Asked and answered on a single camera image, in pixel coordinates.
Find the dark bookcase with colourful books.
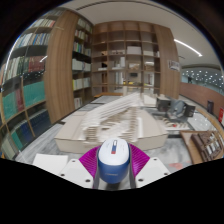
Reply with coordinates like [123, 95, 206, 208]
[0, 9, 63, 161]

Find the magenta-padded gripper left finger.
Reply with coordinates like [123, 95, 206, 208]
[59, 145, 101, 190]

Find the pale wooden architectural model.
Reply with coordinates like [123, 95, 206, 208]
[54, 92, 170, 155]

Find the blue and white computer mouse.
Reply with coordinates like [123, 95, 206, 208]
[96, 137, 131, 185]

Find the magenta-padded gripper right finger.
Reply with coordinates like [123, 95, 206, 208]
[127, 143, 172, 190]

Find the white hanging sign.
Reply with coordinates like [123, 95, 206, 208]
[167, 59, 182, 72]

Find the long ceiling light strip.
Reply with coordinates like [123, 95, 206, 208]
[173, 38, 204, 58]

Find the black computer monitor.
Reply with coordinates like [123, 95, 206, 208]
[155, 96, 172, 113]
[183, 103, 197, 118]

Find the group of small ceiling lights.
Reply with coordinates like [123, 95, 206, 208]
[182, 68, 222, 90]

